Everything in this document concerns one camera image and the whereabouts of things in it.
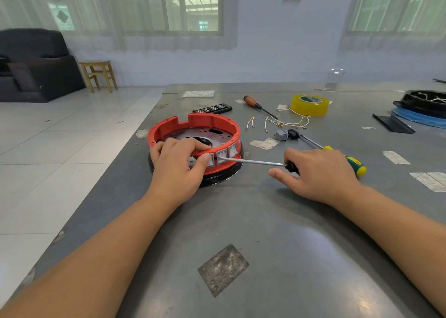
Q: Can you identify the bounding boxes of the person's right hand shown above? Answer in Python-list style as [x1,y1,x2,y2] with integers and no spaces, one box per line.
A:
[268,147,365,208]

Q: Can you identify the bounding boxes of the person's left hand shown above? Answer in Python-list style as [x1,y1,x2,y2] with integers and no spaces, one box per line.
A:
[146,136,214,208]

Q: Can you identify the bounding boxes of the green yellow handle screwdriver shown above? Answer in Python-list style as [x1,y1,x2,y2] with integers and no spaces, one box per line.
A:
[296,132,368,178]

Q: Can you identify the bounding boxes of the red round appliance base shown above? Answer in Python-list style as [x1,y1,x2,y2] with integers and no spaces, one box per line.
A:
[147,114,243,187]

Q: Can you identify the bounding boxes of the teal handle screwdriver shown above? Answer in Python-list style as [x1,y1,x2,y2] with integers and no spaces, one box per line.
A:
[216,154,301,176]

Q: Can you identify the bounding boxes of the person's right forearm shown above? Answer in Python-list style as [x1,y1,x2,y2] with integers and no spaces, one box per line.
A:
[341,185,446,315]

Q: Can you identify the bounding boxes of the person's left forearm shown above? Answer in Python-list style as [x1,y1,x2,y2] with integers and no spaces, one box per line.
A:
[0,189,175,318]

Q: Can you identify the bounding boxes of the black round appliance part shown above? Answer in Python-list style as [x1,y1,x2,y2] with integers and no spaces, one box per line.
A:
[394,89,446,119]

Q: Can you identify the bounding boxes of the crumpled white tape piece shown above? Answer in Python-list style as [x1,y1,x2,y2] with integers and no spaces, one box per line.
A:
[249,137,280,151]

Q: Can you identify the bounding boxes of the yellow tape roll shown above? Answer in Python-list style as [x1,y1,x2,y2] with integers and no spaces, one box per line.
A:
[290,94,331,117]

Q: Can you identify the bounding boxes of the narrow white tape strip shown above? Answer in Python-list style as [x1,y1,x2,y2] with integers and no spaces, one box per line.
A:
[382,150,411,165]

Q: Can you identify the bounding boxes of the black remote control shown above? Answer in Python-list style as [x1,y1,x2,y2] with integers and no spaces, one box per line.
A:
[193,103,233,115]

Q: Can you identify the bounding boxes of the black flat plate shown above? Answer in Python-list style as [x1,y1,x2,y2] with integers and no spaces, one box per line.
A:
[372,113,416,135]

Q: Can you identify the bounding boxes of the wide white tape strips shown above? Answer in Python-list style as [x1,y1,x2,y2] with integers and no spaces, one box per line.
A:
[409,171,446,193]

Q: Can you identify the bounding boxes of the small wooden stool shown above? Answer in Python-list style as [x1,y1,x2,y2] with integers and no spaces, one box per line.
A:
[79,61,118,94]

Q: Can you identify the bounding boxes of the sheer white curtain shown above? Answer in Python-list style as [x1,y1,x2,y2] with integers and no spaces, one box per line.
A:
[339,0,446,52]
[0,0,240,51]

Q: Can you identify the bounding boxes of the black armchair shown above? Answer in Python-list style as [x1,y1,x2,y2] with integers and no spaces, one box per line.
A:
[0,28,86,104]

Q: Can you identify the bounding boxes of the large barred window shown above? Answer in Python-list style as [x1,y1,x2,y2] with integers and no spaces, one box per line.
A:
[49,0,224,35]
[348,0,446,35]

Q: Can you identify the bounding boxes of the orange handle screwdriver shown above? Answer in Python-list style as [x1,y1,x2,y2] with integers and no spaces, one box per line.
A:
[243,95,280,120]

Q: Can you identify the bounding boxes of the blue ring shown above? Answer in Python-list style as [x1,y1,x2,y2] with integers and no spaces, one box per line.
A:
[390,107,446,129]

